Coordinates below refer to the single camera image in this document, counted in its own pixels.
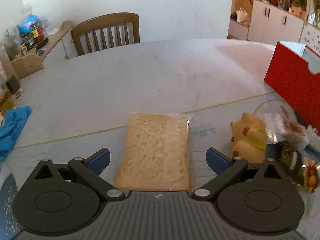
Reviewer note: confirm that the bagged bread slice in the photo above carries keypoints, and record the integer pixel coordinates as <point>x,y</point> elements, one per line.
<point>155,156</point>

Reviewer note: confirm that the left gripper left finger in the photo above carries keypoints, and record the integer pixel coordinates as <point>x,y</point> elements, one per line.
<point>87,173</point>

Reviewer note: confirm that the white storage cabinet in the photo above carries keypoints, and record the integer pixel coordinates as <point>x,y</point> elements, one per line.
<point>283,20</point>

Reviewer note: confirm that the red cardboard box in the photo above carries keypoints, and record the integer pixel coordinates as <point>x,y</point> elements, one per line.
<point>289,75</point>

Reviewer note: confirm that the glass jar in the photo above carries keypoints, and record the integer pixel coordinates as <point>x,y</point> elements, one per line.
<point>9,75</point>

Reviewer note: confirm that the blue cloth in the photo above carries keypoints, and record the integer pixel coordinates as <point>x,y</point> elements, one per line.
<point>15,120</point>

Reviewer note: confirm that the orange lion toy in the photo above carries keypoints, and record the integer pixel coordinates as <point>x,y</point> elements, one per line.
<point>310,175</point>

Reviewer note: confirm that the clear bag of snacks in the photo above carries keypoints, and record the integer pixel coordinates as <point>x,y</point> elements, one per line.
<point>285,129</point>

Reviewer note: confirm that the yellow pig plush toy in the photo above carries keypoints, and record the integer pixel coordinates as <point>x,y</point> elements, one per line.
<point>249,138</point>

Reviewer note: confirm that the brown wooden chair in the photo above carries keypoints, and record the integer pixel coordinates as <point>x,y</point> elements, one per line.
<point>106,31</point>

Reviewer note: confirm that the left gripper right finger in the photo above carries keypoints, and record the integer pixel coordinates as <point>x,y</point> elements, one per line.
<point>229,171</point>

